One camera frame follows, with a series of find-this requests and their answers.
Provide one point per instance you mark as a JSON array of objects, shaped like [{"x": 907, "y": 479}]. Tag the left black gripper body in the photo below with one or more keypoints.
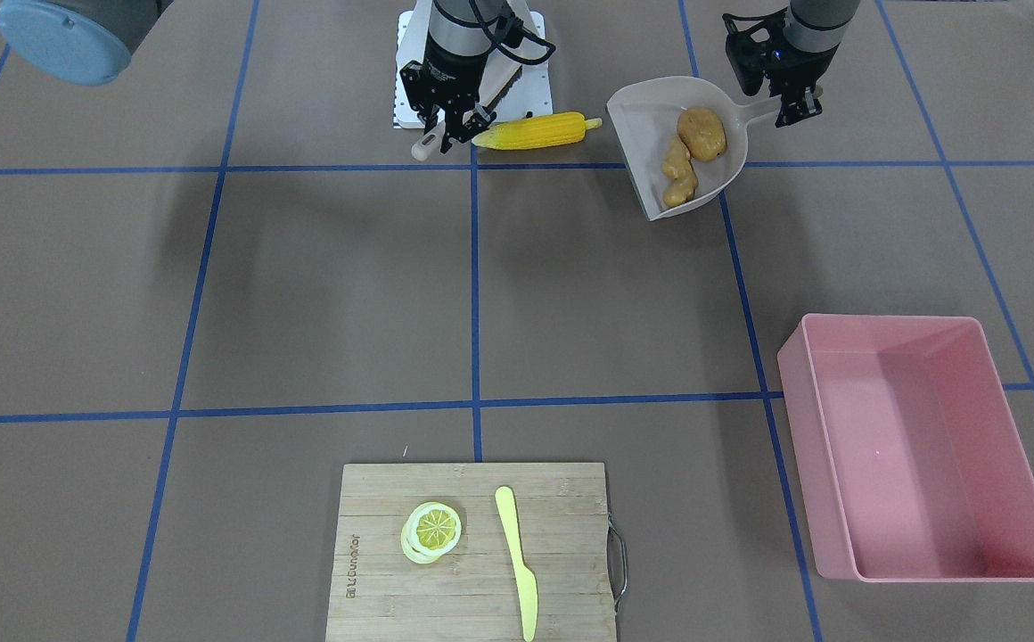
[{"x": 794, "y": 71}]

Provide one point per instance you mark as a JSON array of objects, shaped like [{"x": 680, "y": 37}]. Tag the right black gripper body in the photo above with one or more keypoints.
[{"x": 448, "y": 78}]

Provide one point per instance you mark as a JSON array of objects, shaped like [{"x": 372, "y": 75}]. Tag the lemon slices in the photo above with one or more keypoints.
[{"x": 432, "y": 530}]

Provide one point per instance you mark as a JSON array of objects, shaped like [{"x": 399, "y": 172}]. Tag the toy corn cob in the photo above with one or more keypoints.
[{"x": 541, "y": 132}]

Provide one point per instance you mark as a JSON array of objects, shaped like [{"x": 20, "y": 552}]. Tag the yellow plastic knife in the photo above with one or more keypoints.
[{"x": 524, "y": 577}]

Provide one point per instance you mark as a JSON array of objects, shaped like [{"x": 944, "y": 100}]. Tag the pink plastic bin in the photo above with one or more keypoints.
[{"x": 911, "y": 465}]

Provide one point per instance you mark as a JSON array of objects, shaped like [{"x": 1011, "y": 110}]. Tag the toy ginger root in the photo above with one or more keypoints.
[{"x": 678, "y": 168}]

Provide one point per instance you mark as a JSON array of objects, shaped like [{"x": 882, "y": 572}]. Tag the beige hand brush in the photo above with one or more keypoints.
[{"x": 429, "y": 142}]

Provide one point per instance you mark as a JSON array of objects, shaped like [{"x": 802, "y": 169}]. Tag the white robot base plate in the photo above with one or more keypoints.
[{"x": 510, "y": 92}]

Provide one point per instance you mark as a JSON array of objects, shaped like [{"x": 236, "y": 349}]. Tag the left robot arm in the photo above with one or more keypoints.
[{"x": 829, "y": 19}]

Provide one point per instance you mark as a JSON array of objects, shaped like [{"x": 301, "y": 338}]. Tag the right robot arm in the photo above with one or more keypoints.
[{"x": 469, "y": 56}]

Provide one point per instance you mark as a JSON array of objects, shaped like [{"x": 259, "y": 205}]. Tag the beige dustpan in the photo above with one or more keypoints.
[{"x": 644, "y": 117}]

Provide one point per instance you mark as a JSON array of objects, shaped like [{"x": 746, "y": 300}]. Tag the toy potato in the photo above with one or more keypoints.
[{"x": 703, "y": 133}]

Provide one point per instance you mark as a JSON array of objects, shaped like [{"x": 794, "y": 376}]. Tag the bamboo cutting board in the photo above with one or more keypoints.
[{"x": 469, "y": 593}]

